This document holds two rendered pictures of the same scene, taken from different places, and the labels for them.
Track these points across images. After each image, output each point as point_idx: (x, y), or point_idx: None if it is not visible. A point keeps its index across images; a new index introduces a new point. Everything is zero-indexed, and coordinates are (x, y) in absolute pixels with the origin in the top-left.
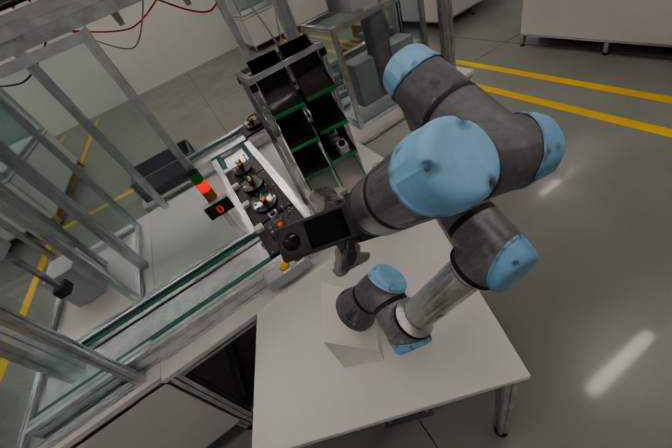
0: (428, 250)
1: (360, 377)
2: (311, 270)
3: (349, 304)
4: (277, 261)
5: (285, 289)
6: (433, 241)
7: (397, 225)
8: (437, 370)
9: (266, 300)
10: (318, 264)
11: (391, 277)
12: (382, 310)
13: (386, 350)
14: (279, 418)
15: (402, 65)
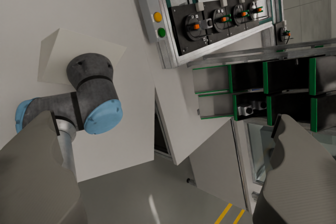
0: (127, 148)
1: (26, 53)
2: (145, 41)
3: (93, 68)
4: (164, 12)
5: (137, 11)
6: (133, 154)
7: None
8: (9, 128)
9: None
10: (148, 49)
11: (103, 123)
12: (71, 103)
13: (46, 86)
14: None
15: None
